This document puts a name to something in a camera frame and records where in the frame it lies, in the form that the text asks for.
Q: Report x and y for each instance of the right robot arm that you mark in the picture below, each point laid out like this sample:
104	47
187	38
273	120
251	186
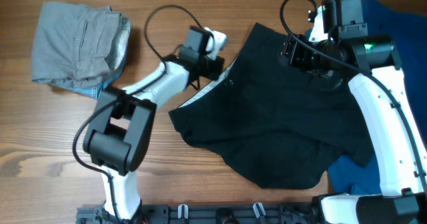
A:
372	67

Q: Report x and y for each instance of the blue polo shirt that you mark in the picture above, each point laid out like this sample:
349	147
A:
409	33

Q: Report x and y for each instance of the light blue folded jeans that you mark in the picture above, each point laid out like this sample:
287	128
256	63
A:
95	91

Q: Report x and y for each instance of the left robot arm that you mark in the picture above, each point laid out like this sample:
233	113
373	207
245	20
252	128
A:
119	130

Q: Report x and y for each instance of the black shorts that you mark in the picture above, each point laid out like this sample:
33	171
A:
278	127

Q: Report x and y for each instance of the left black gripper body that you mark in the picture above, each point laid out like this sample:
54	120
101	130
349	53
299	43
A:
212	68

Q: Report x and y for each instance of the grey folded trousers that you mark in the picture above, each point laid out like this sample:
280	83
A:
77	45

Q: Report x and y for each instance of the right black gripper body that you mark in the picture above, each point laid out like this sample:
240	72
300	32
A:
303	58

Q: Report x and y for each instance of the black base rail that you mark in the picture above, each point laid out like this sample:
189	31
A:
256	213

